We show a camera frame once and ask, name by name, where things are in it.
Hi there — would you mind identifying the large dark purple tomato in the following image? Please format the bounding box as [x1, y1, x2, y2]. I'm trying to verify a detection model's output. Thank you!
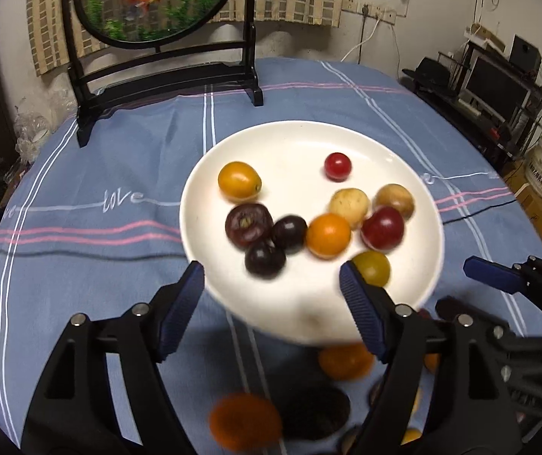
[226, 203, 274, 249]

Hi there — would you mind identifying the green yellow citrus fruit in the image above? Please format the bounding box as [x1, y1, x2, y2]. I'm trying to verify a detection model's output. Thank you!
[351, 251, 391, 288]

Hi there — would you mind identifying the flat beige box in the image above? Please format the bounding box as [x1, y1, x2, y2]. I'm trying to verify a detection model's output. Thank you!
[463, 24, 506, 53]

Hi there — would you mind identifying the blue striped tablecloth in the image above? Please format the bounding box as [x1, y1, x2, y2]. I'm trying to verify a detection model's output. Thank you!
[0, 57, 542, 455]

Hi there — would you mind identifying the small red cherry tomato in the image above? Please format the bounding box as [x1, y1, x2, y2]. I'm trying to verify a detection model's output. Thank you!
[324, 152, 352, 181]

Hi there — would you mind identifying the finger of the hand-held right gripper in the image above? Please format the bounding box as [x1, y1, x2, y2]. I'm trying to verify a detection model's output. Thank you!
[434, 295, 513, 342]
[464, 255, 542, 316]

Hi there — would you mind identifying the smooth orange citrus fruit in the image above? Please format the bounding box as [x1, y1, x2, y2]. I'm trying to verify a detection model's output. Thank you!
[305, 213, 352, 259]
[318, 342, 375, 380]

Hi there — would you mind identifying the round goldfish screen black stand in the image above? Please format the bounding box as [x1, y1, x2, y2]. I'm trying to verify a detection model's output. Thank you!
[60, 0, 265, 149]

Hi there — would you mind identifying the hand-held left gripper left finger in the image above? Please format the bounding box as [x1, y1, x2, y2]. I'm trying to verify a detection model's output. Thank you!
[20, 260, 205, 455]

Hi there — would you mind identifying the black computer monitor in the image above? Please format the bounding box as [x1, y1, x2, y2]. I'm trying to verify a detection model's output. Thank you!
[461, 52, 532, 121]

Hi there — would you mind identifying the clear plastic bag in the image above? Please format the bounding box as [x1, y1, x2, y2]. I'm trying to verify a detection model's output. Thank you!
[13, 97, 80, 162]

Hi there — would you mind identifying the white power cable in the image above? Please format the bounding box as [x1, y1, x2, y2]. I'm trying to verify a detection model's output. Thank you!
[342, 16, 381, 64]

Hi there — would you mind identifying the black hat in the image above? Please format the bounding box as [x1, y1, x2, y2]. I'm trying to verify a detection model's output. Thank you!
[402, 57, 456, 96]

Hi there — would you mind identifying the yellow orange citrus fruit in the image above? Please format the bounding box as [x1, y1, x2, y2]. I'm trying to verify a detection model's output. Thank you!
[218, 162, 262, 202]

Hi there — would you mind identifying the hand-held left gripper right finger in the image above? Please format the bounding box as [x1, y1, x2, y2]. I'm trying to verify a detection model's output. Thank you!
[338, 260, 523, 455]

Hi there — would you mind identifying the black desk with monitor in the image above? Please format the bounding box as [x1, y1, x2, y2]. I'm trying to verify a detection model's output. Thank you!
[401, 40, 542, 162]

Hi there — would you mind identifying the white oval plate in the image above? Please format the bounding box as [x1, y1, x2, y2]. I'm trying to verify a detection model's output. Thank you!
[179, 121, 445, 346]

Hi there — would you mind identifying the tan oval fruit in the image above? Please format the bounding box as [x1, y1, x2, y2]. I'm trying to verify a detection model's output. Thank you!
[373, 184, 415, 221]

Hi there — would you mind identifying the white wall socket strip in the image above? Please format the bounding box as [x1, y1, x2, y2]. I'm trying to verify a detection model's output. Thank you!
[363, 4, 397, 22]

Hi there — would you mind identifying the small cardboard box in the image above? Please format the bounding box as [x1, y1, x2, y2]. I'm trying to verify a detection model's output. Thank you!
[501, 161, 537, 200]

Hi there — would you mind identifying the pale cream round fruit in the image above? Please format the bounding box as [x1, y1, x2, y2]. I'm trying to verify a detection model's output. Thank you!
[329, 188, 371, 229]

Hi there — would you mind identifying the black speaker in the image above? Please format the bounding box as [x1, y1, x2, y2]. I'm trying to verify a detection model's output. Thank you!
[508, 35, 542, 74]

